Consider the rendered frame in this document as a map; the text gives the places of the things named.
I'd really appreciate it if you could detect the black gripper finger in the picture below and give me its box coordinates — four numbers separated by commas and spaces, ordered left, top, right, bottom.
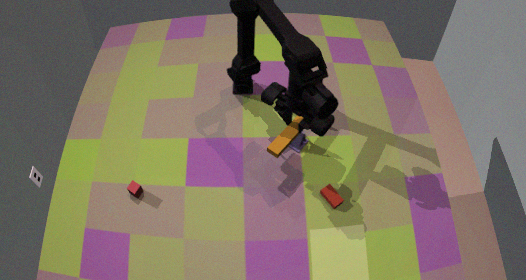
274, 106, 293, 126
299, 118, 310, 133

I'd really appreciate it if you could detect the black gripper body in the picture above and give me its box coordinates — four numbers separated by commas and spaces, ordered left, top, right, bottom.
261, 82, 334, 137

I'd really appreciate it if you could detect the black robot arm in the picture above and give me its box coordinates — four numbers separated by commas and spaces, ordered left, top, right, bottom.
226, 0, 338, 119

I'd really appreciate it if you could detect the orange bar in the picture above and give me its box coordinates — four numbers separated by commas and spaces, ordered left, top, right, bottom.
267, 116, 303, 158

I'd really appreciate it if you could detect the red cube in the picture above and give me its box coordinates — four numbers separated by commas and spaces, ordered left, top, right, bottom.
127, 180, 143, 198
320, 184, 343, 209

